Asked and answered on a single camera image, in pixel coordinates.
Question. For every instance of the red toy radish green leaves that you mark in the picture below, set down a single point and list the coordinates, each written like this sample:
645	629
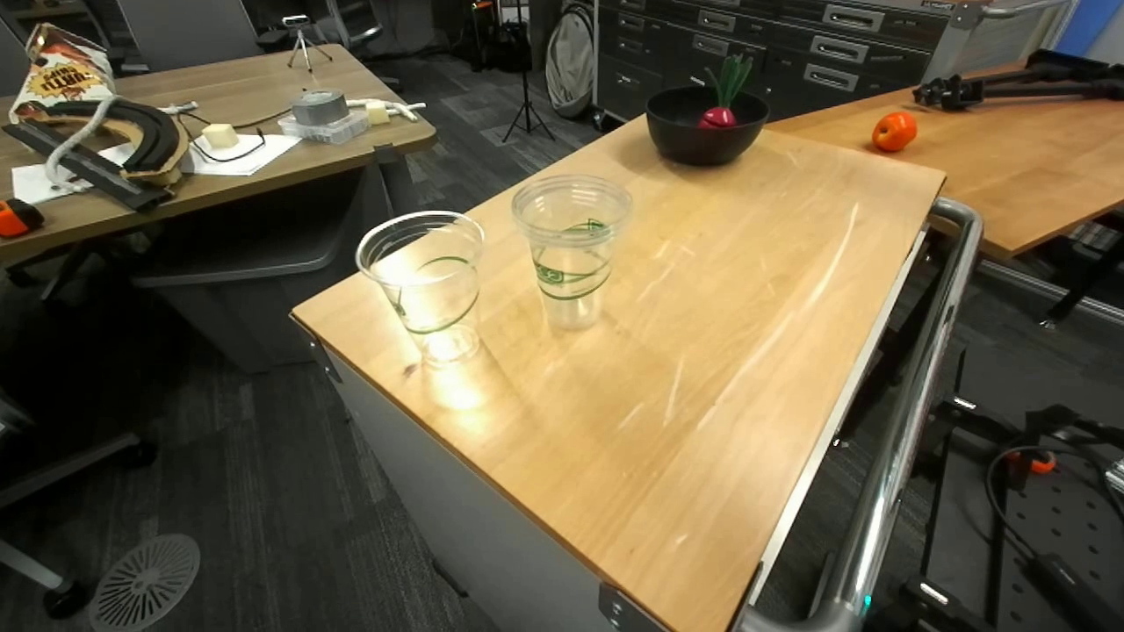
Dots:
717	116

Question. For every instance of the black bowl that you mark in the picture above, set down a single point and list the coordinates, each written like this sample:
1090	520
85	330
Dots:
680	141

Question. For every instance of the pale yellow small block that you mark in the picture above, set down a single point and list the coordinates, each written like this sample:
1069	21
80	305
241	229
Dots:
219	140

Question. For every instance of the orange object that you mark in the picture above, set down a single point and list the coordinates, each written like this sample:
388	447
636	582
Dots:
12	220

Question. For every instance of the tall black tripod stand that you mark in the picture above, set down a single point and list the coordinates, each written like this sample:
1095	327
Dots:
529	93

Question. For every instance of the white plug adapter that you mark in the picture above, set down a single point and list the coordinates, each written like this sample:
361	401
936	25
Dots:
388	112

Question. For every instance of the clear plastic container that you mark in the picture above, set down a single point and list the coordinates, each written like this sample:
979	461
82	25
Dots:
338	127

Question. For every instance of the grey tape roll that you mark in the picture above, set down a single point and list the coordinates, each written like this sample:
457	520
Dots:
316	112

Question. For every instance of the large white paper sheet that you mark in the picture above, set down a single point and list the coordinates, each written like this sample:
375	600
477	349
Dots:
252	155

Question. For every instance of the orange toy fruit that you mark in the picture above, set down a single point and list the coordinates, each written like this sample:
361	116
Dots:
893	131

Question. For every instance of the dark drawer cabinet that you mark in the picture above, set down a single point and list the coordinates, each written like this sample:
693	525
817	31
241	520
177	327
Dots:
844	53

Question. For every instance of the grey office chair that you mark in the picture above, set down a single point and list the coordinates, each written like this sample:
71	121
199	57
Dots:
187	31

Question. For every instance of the black folded tripod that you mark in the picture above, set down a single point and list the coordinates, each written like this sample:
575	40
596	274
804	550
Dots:
986	87

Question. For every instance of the round perforated floor disc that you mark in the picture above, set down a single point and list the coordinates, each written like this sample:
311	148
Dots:
144	582

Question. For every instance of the black flat bar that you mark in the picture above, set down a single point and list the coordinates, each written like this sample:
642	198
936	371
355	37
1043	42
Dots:
82	169

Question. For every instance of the grey storage bin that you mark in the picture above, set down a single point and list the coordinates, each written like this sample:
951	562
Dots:
986	31

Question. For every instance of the white tube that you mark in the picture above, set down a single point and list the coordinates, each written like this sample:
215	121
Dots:
82	134

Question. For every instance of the dark chair with metal legs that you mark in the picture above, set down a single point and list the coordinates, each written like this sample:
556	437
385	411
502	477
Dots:
48	470

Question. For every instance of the small white paper card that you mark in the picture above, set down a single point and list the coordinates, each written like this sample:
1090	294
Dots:
36	183

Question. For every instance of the chip bag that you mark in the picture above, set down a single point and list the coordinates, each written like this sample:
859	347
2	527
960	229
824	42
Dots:
63	78

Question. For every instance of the blue panel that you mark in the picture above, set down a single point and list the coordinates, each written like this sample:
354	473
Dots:
1095	21

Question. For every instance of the mini camera tripod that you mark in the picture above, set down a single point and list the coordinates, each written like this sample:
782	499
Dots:
307	40

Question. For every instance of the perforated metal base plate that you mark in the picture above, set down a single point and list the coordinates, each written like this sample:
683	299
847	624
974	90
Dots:
1075	527

